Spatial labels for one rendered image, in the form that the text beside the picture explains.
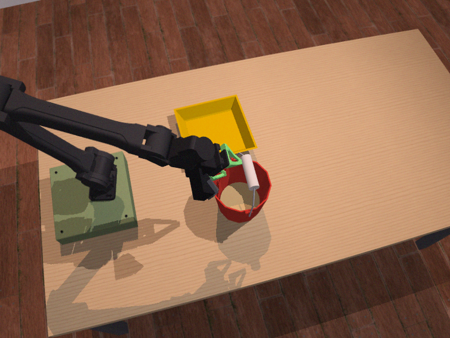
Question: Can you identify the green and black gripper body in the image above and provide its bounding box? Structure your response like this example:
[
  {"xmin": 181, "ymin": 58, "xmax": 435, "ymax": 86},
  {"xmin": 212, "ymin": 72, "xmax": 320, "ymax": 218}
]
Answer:
[{"xmin": 209, "ymin": 143, "xmax": 230, "ymax": 177}]

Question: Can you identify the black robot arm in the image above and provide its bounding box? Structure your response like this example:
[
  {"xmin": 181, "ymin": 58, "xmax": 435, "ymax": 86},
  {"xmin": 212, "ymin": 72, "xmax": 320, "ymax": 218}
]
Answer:
[{"xmin": 0, "ymin": 75, "xmax": 219, "ymax": 201}]

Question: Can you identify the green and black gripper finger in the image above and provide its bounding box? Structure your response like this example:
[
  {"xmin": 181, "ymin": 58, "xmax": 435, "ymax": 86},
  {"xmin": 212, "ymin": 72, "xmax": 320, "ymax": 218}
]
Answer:
[
  {"xmin": 220, "ymin": 143, "xmax": 242, "ymax": 168},
  {"xmin": 209, "ymin": 170, "xmax": 227, "ymax": 181}
]

